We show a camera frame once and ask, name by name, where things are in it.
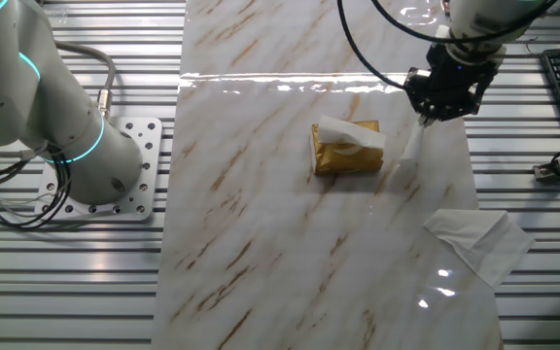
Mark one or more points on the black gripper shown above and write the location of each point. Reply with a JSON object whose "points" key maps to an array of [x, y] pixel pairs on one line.
{"points": [[457, 78]]}

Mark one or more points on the white pulled napkin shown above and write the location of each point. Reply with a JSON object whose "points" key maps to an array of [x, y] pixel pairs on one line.
{"points": [[413, 146]]}

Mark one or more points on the white Flexiv robot arm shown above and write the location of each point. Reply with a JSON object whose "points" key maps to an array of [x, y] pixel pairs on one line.
{"points": [[95, 160]]}

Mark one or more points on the white napkin in pack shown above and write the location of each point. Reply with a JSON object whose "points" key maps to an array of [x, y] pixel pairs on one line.
{"points": [[348, 133]]}

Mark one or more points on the loose flat white napkin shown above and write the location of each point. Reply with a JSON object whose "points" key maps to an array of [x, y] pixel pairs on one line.
{"points": [[484, 243]]}

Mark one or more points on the gold tissue pack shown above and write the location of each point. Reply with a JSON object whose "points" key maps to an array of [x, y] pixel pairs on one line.
{"points": [[348, 164]]}

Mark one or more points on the marble pattern table mat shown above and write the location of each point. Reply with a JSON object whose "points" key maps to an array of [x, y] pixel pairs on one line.
{"points": [[270, 243]]}

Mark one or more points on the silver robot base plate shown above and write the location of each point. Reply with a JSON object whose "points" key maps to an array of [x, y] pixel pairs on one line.
{"points": [[150, 141]]}

